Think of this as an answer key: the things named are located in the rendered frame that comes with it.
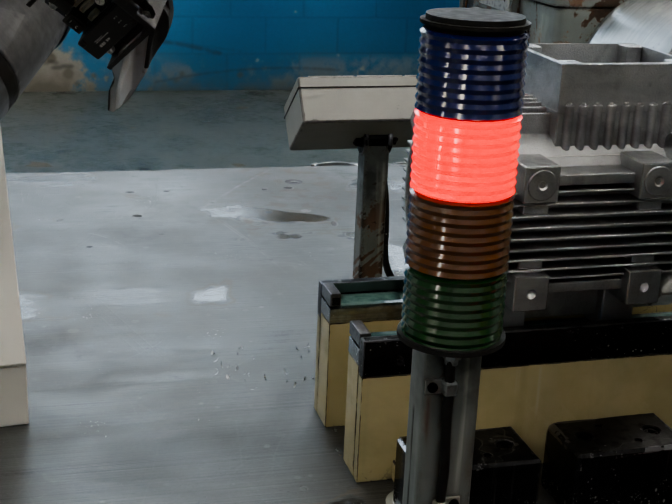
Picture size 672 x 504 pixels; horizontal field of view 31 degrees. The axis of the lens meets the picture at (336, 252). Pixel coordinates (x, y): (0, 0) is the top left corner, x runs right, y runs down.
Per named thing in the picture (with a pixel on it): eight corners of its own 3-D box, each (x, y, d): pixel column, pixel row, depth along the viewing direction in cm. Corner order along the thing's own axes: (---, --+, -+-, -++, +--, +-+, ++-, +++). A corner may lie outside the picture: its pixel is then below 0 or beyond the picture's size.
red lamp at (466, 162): (491, 173, 71) (497, 98, 70) (532, 202, 66) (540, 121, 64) (395, 176, 70) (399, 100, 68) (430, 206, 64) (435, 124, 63)
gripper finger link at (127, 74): (91, 147, 90) (90, 48, 83) (112, 98, 94) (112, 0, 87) (132, 155, 90) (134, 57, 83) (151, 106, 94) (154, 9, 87)
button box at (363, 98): (445, 147, 126) (438, 101, 128) (468, 119, 120) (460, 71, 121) (288, 151, 122) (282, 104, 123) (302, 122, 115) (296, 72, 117)
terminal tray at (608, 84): (625, 121, 109) (634, 42, 107) (687, 149, 99) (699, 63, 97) (503, 124, 106) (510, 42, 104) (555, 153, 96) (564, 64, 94)
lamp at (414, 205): (484, 245, 73) (491, 173, 71) (525, 278, 67) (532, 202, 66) (391, 249, 71) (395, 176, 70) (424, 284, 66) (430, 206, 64)
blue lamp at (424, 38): (497, 98, 70) (504, 21, 68) (540, 121, 64) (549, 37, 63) (399, 100, 68) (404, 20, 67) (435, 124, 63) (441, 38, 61)
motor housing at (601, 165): (586, 264, 118) (608, 72, 112) (688, 338, 101) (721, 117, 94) (393, 274, 113) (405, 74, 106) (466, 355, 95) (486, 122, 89)
